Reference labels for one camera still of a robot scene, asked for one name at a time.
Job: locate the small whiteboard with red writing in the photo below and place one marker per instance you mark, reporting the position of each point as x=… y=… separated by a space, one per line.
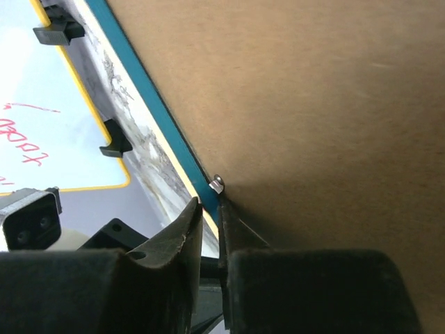
x=51 y=132

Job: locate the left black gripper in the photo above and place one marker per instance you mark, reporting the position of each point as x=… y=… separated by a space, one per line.
x=115 y=234

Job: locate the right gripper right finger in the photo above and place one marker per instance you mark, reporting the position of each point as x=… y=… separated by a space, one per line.
x=269 y=290

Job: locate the blue wooden photo frame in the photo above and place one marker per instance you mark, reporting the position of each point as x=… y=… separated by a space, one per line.
x=164 y=163

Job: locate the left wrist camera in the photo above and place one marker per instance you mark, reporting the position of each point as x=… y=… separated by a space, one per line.
x=30 y=219

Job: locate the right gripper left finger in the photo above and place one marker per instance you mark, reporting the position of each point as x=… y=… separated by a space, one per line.
x=151 y=289

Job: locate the brown cardboard backing board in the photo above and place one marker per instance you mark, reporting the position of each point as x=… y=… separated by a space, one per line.
x=324 y=118

